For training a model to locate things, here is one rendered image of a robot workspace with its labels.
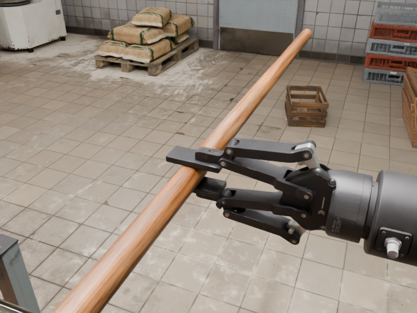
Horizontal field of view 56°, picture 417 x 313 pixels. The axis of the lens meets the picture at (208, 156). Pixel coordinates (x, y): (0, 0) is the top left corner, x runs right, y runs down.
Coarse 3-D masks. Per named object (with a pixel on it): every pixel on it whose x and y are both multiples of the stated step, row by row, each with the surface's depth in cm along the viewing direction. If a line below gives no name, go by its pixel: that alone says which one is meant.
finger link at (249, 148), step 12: (228, 144) 45; (240, 144) 45; (252, 144) 44; (264, 144) 44; (276, 144) 44; (288, 144) 44; (300, 144) 43; (240, 156) 44; (252, 156) 44; (264, 156) 43; (276, 156) 43; (288, 156) 42; (300, 156) 41; (312, 156) 41
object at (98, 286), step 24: (288, 48) 94; (264, 96) 72; (240, 120) 61; (216, 144) 53; (192, 168) 47; (168, 192) 43; (144, 216) 39; (168, 216) 41; (120, 240) 36; (144, 240) 37; (96, 264) 34; (120, 264) 34; (96, 288) 32; (72, 312) 30; (96, 312) 31
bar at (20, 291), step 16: (0, 240) 73; (16, 240) 73; (0, 256) 71; (16, 256) 74; (0, 272) 73; (16, 272) 75; (0, 288) 77; (16, 288) 75; (32, 288) 80; (0, 304) 34; (16, 304) 77; (32, 304) 81
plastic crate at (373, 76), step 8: (368, 72) 414; (376, 72) 412; (384, 72) 409; (392, 72) 406; (400, 72) 404; (368, 80) 418; (376, 80) 421; (384, 80) 421; (392, 80) 421; (400, 80) 423
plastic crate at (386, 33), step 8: (376, 24) 392; (384, 24) 389; (376, 32) 417; (384, 32) 416; (392, 32) 416; (400, 32) 416; (408, 32) 384; (416, 32) 414; (392, 40) 394; (400, 40) 390; (408, 40) 387; (416, 40) 384
